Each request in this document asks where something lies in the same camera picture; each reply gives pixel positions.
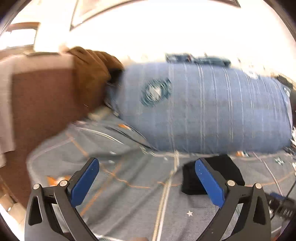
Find dark folded cloth behind pillow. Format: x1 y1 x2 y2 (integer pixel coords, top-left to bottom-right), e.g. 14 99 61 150
166 54 231 67

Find beige small box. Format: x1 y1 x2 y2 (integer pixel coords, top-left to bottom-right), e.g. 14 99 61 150
88 106 112 121

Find blue plaid pillow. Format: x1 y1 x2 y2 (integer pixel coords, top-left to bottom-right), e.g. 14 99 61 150
106 62 292 154

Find black pants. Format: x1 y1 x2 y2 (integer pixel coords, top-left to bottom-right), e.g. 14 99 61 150
181 154 246 195

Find brown cloth on headboard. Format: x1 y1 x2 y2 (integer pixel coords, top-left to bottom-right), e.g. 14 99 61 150
67 47 125 113

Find brown wooden headboard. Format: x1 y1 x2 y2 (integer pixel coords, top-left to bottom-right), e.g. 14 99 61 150
0 54 110 209

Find grey patterned bed sheet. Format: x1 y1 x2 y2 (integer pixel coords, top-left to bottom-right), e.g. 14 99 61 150
27 113 295 240

